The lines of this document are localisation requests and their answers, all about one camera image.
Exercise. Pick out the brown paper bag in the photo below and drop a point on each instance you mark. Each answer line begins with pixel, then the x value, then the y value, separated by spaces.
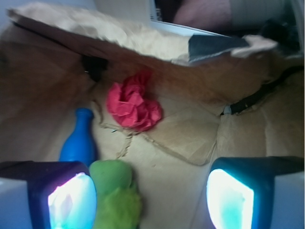
pixel 55 58

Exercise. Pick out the green plush toy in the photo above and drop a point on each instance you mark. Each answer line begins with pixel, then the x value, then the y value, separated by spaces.
pixel 119 203

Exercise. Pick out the crumpled red paper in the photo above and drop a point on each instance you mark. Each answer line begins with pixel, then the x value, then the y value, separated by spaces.
pixel 128 106

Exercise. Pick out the blue plastic bottle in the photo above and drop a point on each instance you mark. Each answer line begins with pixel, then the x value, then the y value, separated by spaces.
pixel 80 145

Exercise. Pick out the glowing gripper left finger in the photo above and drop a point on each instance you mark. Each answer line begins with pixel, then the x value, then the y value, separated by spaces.
pixel 46 195

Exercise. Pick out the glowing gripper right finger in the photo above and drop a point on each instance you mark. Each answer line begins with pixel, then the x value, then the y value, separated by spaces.
pixel 257 192

